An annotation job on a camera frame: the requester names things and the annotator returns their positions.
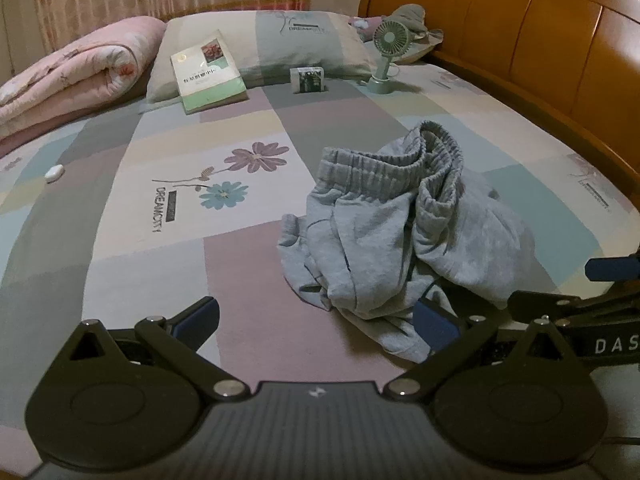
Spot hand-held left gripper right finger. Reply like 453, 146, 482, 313
383, 298, 582, 404

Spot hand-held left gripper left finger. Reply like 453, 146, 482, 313
65, 296, 251, 402

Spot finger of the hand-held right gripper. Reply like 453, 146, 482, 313
506, 290, 597, 322
584, 253, 640, 284

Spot grey sweatpants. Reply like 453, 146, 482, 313
277, 121, 543, 365

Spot patchwork flower bed sheet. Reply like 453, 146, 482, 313
0, 55, 640, 480

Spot wooden headboard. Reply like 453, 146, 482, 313
357, 0, 640, 211

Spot green white book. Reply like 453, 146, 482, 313
170, 30, 249, 115

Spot small white green packet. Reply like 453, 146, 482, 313
290, 65, 326, 95

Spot folded pink quilt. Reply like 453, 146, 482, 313
0, 15, 167, 158

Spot patchwork pillow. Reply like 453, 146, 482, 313
145, 10, 383, 103
397, 25, 446, 65

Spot green handheld fan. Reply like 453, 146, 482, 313
367, 20, 416, 96

